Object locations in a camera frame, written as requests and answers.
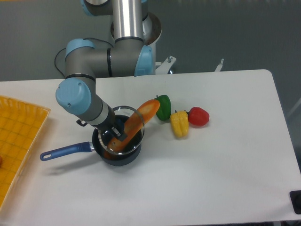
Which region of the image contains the black cable on floor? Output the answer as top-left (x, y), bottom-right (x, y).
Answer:
top-left (54, 37), bottom-right (113, 77)

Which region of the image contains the glass pot lid blue knob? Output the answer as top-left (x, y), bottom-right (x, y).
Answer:
top-left (98, 105), bottom-right (144, 156)

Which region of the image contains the green toy bell pepper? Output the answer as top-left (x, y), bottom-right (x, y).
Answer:
top-left (155, 95), bottom-right (171, 121)

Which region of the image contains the yellow toy bell pepper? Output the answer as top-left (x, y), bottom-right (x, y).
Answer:
top-left (170, 111), bottom-right (189, 138)

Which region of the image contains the yellow plastic basket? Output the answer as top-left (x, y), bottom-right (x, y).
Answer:
top-left (0, 96), bottom-right (50, 208)

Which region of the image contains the orange toy baguette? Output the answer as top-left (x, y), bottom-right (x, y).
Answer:
top-left (104, 99), bottom-right (160, 156)

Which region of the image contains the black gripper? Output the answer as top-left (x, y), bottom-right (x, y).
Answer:
top-left (76, 108), bottom-right (127, 141)

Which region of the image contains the dark saucepan blue handle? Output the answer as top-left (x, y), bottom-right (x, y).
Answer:
top-left (40, 129), bottom-right (141, 166)

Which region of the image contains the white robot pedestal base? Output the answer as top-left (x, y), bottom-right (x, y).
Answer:
top-left (143, 12), bottom-right (177, 74)

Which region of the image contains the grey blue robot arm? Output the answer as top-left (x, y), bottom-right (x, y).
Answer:
top-left (55, 0), bottom-right (155, 141)

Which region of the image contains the red toy bell pepper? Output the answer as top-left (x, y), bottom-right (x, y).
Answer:
top-left (187, 107), bottom-right (210, 127)

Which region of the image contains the black device table corner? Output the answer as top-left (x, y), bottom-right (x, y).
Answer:
top-left (289, 190), bottom-right (301, 214)

